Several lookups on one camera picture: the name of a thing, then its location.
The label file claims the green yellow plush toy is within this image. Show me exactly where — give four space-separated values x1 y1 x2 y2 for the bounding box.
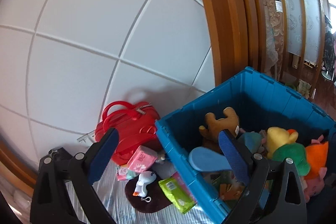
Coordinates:
266 127 310 176

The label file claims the blue plastic crate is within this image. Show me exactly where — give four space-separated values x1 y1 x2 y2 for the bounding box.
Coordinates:
156 67 335 223

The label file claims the pink flower tissue pack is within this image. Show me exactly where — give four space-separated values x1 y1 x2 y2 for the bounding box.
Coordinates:
127 145 158 173

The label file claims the pink pastel tissue box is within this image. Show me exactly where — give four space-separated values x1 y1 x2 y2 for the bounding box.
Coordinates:
116 165 138 181

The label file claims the green wet wipes pack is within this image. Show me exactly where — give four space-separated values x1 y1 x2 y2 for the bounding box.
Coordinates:
158 177 196 214

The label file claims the orange pink pig plush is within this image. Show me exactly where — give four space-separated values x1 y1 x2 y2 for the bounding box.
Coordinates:
303 135 329 202

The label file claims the maroon fabric hat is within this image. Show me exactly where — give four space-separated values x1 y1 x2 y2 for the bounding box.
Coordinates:
125 176 172 214

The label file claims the black gift bag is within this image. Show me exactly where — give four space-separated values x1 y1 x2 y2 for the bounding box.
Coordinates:
49 147 72 161

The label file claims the rolled patterned carpet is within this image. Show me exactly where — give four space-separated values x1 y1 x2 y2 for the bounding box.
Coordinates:
263 0 284 80

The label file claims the white duck plush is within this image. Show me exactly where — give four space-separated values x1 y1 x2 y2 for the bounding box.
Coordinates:
133 171 157 198

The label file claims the brown bear plush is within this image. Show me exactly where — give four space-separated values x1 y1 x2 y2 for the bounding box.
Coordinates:
199 107 239 153

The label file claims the red plastic suitcase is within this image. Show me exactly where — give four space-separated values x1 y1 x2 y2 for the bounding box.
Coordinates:
94 101 162 165

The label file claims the blue shoe horn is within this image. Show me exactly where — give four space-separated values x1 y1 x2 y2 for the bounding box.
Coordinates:
189 147 232 172

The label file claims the pink wipes pack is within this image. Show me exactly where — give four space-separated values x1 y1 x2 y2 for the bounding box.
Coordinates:
171 171 197 200

